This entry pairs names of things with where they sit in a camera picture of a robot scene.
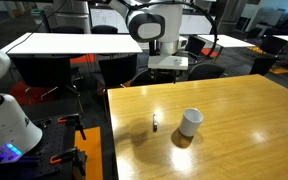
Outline white cup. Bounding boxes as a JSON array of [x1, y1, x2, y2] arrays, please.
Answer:
[[178, 107, 205, 138]]

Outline small white table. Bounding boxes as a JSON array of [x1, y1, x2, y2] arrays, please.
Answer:
[[197, 34, 256, 49]]

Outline black chair metal legs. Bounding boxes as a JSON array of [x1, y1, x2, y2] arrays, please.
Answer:
[[12, 54, 84, 113]]

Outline black perforated mounting board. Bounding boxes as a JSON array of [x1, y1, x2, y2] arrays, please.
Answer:
[[0, 114, 82, 180]]

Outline black clamp orange handle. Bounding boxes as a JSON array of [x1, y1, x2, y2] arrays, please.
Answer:
[[49, 147, 88, 177], [57, 113, 87, 141]]

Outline black round back chair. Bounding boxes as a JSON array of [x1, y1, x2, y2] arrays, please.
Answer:
[[129, 68, 177, 88], [187, 63, 226, 82]]

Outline large white table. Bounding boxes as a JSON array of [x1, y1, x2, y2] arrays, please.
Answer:
[[1, 32, 144, 56]]

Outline black and white marker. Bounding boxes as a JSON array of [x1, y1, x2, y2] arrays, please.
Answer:
[[152, 113, 159, 133]]

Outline black square back chair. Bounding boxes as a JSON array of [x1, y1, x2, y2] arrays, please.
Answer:
[[98, 54, 139, 93]]

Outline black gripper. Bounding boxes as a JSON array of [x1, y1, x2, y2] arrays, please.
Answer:
[[151, 69, 178, 85]]

